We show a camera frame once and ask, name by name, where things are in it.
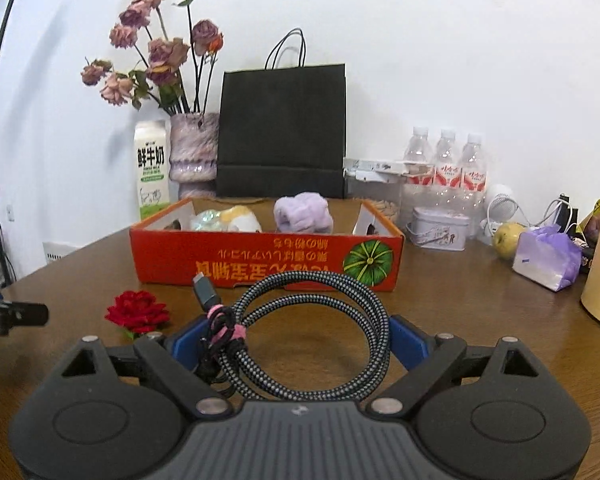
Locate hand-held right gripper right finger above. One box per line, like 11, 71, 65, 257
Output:
367, 315, 551, 420

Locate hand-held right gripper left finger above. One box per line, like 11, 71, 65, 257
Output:
50, 316, 233, 420

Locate braided charging cable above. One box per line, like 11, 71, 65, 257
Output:
192, 271, 392, 402

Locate red cardboard box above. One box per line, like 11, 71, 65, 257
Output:
129, 197, 406, 293

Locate iridescent plastic bag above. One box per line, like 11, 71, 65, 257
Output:
190, 210, 226, 233

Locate lilac fluffy towel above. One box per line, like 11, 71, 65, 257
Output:
273, 194, 333, 235

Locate red fabric flower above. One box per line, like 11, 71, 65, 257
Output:
104, 290, 172, 338

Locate small printed tin box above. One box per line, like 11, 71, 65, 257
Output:
406, 206, 471, 252

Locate yellow-green apple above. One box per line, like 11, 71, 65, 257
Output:
493, 222, 527, 261

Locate clear plastic container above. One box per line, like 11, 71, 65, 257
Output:
347, 172, 403, 228

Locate small white fan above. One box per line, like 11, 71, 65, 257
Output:
482, 184, 523, 238

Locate white green milk carton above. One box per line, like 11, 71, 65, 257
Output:
132, 120, 171, 222

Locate long white box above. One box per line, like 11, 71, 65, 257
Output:
343, 157, 416, 183

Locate clear water bottle red label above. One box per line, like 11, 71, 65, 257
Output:
404, 126, 436, 221
460, 132, 489, 212
434, 129, 462, 211

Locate purple textured vase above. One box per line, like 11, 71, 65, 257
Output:
169, 112, 221, 200

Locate black charger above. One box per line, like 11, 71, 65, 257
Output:
557, 193, 574, 233

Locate dark snack packet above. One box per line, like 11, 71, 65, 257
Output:
577, 199, 600, 275

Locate black paper bag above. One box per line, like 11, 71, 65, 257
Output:
216, 28, 347, 200

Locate dried pink rose bouquet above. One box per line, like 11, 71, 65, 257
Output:
81, 0, 225, 116

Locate white charging cable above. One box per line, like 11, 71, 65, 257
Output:
530, 197, 581, 233

